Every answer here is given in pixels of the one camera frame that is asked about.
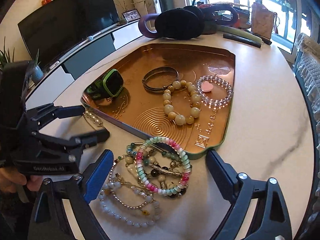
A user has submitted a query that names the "pearl brooch pin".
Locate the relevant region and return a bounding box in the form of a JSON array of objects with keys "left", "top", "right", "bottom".
[{"left": 83, "top": 110, "right": 105, "bottom": 128}]

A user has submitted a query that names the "green black smart watch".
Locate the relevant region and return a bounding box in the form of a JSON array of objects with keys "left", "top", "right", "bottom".
[{"left": 85, "top": 69, "right": 124, "bottom": 100}]

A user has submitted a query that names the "pink green white bead bracelet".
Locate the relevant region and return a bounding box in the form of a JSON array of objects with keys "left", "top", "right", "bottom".
[{"left": 135, "top": 136, "right": 193, "bottom": 197}]

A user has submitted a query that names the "yellow jade bead bracelet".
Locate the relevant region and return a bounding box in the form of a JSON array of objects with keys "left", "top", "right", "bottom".
[{"left": 162, "top": 80, "right": 202, "bottom": 126}]

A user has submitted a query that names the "metal bangle bracelet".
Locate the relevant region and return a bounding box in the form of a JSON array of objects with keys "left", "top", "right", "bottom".
[{"left": 141, "top": 65, "right": 180, "bottom": 94}]

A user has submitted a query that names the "clear crystal bead bracelet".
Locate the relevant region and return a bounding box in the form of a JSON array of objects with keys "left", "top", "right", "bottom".
[{"left": 196, "top": 74, "right": 234, "bottom": 108}]

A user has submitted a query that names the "person's left hand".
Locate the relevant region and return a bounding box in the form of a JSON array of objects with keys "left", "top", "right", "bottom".
[{"left": 0, "top": 167, "right": 43, "bottom": 193}]

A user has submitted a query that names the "white grey tv cabinet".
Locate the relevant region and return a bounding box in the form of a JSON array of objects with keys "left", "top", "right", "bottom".
[{"left": 26, "top": 20, "right": 142, "bottom": 110}]

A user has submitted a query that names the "grey potted plant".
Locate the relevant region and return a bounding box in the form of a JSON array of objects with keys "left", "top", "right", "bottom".
[{"left": 31, "top": 49, "right": 44, "bottom": 85}]

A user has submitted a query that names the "dark potted plant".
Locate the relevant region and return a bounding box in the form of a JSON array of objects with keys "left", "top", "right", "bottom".
[{"left": 0, "top": 38, "right": 15, "bottom": 71}]

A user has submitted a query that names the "flat screen television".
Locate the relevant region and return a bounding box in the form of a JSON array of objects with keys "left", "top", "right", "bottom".
[{"left": 18, "top": 0, "right": 119, "bottom": 68}]

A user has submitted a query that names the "white stick on cabinet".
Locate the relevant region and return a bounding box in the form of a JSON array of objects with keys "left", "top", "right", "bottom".
[{"left": 48, "top": 24, "right": 120, "bottom": 70}]

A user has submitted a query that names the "copper metal tray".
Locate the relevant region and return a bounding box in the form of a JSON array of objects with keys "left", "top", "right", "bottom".
[{"left": 81, "top": 43, "right": 235, "bottom": 159}]

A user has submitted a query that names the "small framed photo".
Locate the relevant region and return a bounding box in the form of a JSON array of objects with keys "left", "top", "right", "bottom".
[{"left": 123, "top": 9, "right": 141, "bottom": 22}]

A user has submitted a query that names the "potted bamboo plant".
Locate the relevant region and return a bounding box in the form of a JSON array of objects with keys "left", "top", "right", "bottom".
[{"left": 112, "top": 0, "right": 158, "bottom": 23}]

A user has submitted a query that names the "quilted sofa with cover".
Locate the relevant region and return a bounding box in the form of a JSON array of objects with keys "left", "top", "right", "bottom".
[{"left": 293, "top": 33, "right": 319, "bottom": 235}]

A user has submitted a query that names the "black remote control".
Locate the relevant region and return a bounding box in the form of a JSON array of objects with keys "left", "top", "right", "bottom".
[{"left": 223, "top": 33, "right": 261, "bottom": 48}]

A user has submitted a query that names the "pink paper gift bag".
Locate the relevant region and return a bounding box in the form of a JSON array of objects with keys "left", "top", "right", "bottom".
[{"left": 251, "top": 2, "right": 277, "bottom": 39}]

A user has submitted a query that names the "gold chain bracelet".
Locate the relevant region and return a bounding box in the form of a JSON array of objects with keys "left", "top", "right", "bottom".
[{"left": 107, "top": 159, "right": 156, "bottom": 217}]

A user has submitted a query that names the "dark mixed bead bracelet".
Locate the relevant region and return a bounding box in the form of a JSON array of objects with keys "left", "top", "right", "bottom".
[{"left": 117, "top": 142, "right": 190, "bottom": 198}]

